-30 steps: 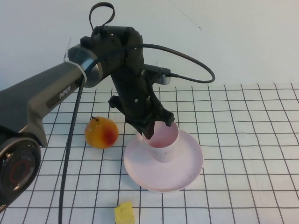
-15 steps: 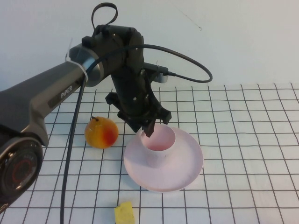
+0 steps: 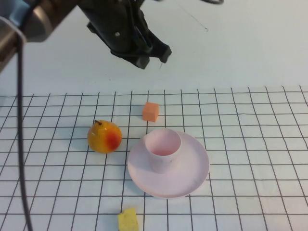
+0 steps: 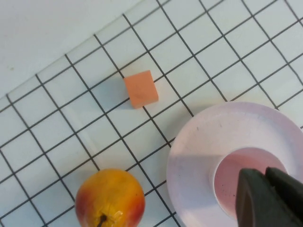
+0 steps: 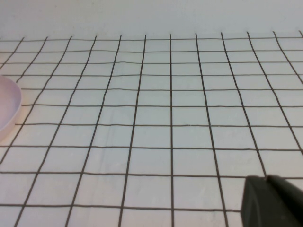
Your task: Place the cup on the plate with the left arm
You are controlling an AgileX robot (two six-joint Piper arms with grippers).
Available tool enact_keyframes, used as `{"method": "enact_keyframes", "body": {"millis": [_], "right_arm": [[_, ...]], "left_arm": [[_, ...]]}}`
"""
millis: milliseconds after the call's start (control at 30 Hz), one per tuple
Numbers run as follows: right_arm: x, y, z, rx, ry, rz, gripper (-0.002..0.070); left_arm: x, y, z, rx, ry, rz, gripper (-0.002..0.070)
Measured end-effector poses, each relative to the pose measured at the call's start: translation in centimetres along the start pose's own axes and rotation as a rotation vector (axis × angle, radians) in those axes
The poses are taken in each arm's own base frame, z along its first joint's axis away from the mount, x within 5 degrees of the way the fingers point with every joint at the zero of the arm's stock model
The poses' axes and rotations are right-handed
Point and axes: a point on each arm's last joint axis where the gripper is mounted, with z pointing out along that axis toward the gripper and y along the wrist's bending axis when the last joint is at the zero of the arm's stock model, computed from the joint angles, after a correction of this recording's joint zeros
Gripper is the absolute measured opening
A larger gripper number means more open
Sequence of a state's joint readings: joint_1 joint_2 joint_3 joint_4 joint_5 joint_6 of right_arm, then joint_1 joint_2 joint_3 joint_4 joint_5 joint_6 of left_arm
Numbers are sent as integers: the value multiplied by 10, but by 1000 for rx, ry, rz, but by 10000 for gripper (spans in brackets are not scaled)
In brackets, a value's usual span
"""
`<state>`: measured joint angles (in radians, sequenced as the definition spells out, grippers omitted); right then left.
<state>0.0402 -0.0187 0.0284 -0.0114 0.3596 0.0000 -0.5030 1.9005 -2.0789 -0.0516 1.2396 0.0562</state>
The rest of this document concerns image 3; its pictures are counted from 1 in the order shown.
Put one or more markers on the orange foam cube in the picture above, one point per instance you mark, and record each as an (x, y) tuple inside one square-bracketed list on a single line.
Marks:
[(150, 111)]

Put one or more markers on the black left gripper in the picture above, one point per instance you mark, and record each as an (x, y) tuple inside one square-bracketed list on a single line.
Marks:
[(113, 26)]

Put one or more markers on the yellow-orange toy pear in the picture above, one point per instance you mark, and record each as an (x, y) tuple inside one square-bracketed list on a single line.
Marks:
[(103, 139)]

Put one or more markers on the white black-grid table mat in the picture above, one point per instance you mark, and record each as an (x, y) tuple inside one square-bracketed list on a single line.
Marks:
[(240, 144)]

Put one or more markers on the pink round plate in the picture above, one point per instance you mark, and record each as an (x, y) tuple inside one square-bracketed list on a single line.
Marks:
[(190, 168)]

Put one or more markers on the pink plastic cup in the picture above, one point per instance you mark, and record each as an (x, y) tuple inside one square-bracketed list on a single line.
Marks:
[(161, 163)]

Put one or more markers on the yellow sponge piece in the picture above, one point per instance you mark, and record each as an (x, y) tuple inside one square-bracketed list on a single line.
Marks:
[(128, 220)]

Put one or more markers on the silver-black left robot arm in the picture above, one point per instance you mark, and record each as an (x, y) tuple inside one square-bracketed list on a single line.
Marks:
[(41, 24)]

